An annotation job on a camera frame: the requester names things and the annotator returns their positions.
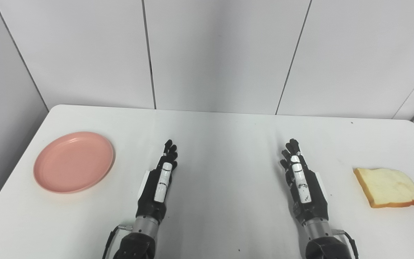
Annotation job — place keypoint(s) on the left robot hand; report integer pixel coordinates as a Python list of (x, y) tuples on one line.
[(153, 194)]

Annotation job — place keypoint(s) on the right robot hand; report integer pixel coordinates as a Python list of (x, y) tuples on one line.
[(309, 194)]

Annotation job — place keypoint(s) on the slice of bread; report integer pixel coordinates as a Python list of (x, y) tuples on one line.
[(386, 187)]

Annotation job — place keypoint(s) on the pink plate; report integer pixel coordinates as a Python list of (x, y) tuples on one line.
[(74, 162)]

